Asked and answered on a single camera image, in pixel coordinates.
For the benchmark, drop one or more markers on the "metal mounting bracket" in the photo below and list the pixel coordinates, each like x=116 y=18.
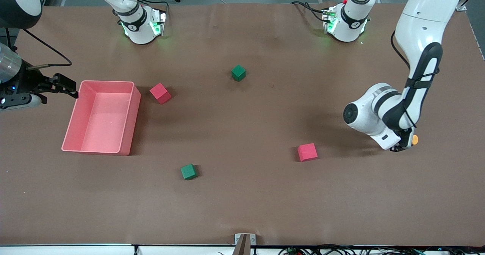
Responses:
x=253 y=240

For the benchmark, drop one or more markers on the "brown table cover sheet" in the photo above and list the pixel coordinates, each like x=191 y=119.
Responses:
x=242 y=194

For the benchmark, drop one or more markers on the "pink-red cube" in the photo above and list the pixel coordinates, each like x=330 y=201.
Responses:
x=307 y=152
x=160 y=94

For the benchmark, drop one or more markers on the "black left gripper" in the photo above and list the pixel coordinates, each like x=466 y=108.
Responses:
x=397 y=148

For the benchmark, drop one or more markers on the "green cube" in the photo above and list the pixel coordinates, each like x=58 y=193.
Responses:
x=188 y=172
x=238 y=73

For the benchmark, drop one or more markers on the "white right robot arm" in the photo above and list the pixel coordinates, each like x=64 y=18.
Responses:
x=132 y=24

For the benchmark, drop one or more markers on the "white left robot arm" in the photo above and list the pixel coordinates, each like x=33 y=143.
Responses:
x=428 y=12

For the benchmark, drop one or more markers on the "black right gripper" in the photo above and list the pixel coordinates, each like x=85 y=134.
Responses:
x=28 y=81

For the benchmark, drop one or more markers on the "pink plastic bin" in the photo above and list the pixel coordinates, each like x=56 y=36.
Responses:
x=110 y=133

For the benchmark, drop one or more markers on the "white table edge rail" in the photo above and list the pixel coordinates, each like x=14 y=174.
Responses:
x=75 y=250

